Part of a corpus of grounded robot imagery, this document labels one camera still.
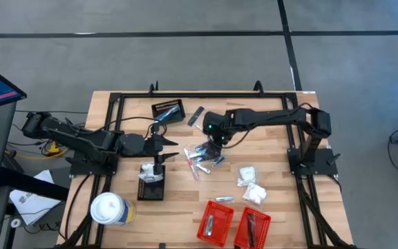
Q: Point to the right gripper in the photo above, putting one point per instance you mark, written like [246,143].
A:
[221,139]

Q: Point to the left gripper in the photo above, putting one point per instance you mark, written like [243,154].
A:
[154,147]

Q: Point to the black comb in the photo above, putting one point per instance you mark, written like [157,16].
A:
[204,148]
[207,159]
[196,116]
[251,230]

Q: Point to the cotton balls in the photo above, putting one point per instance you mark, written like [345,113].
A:
[149,177]
[254,193]
[147,167]
[247,174]

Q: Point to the red toothbrush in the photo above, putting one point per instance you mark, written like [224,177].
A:
[192,166]

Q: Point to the nail clipper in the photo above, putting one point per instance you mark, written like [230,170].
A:
[209,224]
[224,199]
[203,168]
[219,161]

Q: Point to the black slotted plastic basket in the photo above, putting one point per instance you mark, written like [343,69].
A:
[180,107]
[150,193]

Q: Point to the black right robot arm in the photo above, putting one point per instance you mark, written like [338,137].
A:
[271,117]

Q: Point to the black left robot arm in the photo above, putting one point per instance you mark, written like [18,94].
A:
[81,138]

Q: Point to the red slotted plastic basket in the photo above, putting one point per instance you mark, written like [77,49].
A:
[263,228]
[223,216]

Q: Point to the disinfecting wipes canister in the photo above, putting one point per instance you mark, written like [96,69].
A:
[111,207]

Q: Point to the black stand beam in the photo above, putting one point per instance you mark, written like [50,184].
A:
[29,185]

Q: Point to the white paper sheet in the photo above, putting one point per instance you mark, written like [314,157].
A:
[29,207]

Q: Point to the white tape roll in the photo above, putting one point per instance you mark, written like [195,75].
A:
[12,223]

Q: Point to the black frame hook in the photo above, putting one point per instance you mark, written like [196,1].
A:
[157,88]
[260,88]

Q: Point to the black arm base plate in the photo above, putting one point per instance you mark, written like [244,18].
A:
[327,169]
[81,168]

